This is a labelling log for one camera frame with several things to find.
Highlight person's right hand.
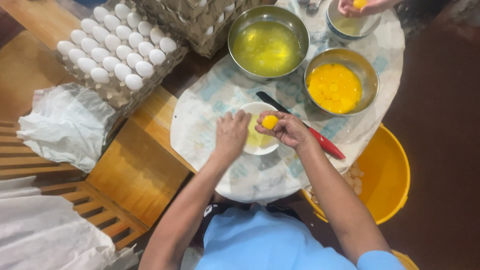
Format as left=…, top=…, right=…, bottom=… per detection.
left=254, top=110, right=315, bottom=151

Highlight person's left hand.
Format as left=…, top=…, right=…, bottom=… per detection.
left=214, top=110, right=253, bottom=158

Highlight white printed sack cloth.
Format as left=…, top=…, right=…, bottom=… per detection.
left=170, top=0, right=406, bottom=205

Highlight small white bowl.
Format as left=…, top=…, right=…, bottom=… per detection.
left=238, top=101, right=282, bottom=156

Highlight clear egg whites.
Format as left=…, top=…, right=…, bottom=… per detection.
left=232, top=20, right=302, bottom=77

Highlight large steel bowl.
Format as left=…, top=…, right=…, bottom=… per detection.
left=227, top=5, right=311, bottom=83

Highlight stack of filled egg trays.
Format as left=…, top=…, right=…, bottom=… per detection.
left=139, top=0, right=264, bottom=59

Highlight heap of separated yolks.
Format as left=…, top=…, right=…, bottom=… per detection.
left=306, top=63, right=363, bottom=115

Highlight wooden table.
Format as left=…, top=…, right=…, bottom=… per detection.
left=0, top=0, right=197, bottom=228

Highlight grey cardboard egg tray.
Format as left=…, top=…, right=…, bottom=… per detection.
left=53, top=0, right=190, bottom=116

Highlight heap of eggshells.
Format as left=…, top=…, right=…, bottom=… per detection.
left=305, top=161, right=365, bottom=205

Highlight person's light blue shirt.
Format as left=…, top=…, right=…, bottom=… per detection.
left=194, top=204, right=406, bottom=270

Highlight metal utensil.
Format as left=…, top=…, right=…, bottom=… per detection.
left=298, top=0, right=325, bottom=15

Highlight medium steel bowl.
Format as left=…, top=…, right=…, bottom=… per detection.
left=303, top=47, right=380, bottom=117

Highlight blue rimmed white bowl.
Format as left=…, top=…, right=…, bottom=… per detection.
left=325, top=0, right=383, bottom=43

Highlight group of white eggs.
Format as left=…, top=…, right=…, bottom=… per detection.
left=56, top=3, right=178, bottom=92

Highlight yellow plastic bucket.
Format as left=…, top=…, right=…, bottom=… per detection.
left=299, top=123, right=411, bottom=226

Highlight crumpled white plastic bag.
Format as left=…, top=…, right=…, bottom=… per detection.
left=16, top=82, right=120, bottom=174

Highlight slatted wooden bench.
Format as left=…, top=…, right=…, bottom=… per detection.
left=0, top=119, right=150, bottom=251

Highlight yellow plastic tub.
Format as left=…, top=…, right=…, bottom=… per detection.
left=391, top=249, right=421, bottom=270

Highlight white fabric sheet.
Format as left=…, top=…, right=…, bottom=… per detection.
left=0, top=175, right=140, bottom=270

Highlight red handled black knife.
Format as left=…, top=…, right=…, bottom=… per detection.
left=256, top=91, right=346, bottom=161

